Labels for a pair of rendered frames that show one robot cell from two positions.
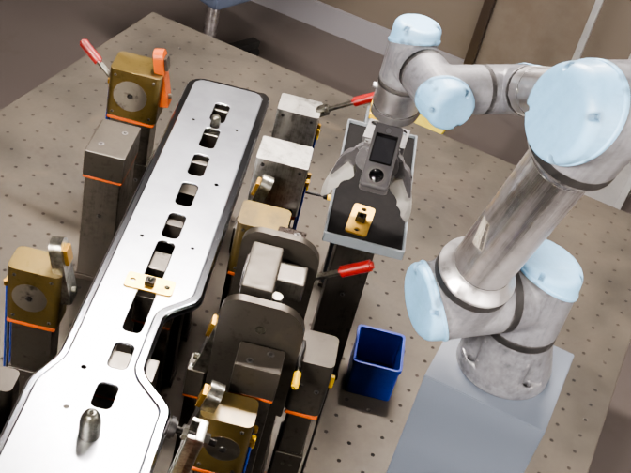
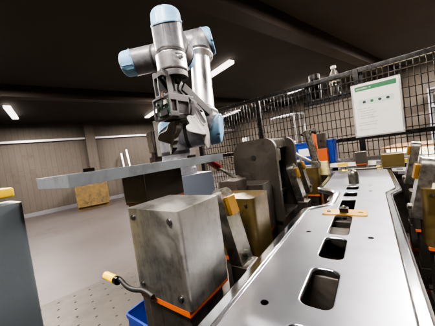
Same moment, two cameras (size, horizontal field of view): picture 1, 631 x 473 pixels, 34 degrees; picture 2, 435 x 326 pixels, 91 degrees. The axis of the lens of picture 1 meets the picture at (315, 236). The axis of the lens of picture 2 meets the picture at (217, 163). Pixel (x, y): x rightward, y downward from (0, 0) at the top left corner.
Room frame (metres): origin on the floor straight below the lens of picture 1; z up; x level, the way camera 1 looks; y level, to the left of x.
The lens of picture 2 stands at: (1.84, 0.33, 1.17)
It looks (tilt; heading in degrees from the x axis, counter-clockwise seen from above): 3 degrees down; 218
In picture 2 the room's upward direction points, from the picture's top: 8 degrees counter-clockwise
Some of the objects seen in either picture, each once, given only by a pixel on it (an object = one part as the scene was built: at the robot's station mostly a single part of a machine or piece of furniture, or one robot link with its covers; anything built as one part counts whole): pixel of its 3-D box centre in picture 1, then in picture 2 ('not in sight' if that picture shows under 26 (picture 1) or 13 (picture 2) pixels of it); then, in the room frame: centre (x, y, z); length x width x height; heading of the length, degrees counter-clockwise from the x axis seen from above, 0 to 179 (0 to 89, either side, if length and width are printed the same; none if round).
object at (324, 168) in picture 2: not in sight; (327, 200); (0.78, 0.11, 0.88); 0.04 x 0.04 x 0.37; 1
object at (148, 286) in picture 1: (149, 282); (344, 210); (1.32, 0.25, 1.01); 0.08 x 0.04 x 0.01; 92
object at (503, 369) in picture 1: (512, 342); (177, 163); (1.24, -0.34, 1.15); 0.15 x 0.15 x 0.10
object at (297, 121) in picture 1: (290, 175); not in sight; (1.91, 0.09, 0.88); 0.12 x 0.07 x 0.36; 91
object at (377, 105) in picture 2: not in sight; (376, 108); (0.30, 0.33, 1.30); 0.23 x 0.02 x 0.31; 91
